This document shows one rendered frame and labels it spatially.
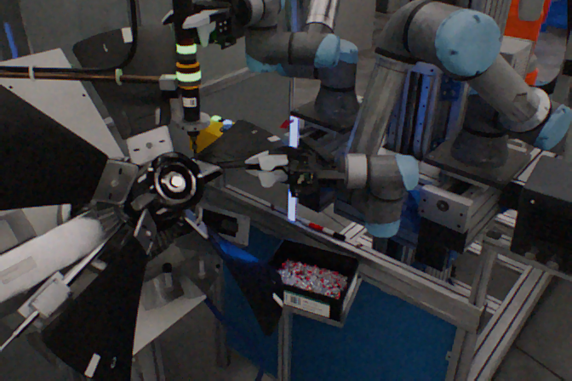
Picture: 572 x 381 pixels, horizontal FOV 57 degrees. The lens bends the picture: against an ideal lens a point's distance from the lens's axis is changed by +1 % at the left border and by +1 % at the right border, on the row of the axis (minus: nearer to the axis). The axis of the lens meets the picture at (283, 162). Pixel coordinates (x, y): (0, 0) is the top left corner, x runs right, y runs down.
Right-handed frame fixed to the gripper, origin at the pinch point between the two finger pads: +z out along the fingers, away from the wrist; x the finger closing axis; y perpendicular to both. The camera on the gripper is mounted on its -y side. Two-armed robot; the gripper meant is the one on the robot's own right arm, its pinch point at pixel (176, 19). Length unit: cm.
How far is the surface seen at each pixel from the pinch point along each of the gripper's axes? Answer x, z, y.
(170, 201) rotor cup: -4.7, 12.1, 30.5
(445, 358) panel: -55, -29, 86
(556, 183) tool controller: -67, -23, 27
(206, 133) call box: 23, -38, 44
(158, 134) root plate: 5.5, 2.1, 23.2
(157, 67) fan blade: 10.6, -5.3, 12.2
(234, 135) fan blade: 1.8, -19.9, 31.7
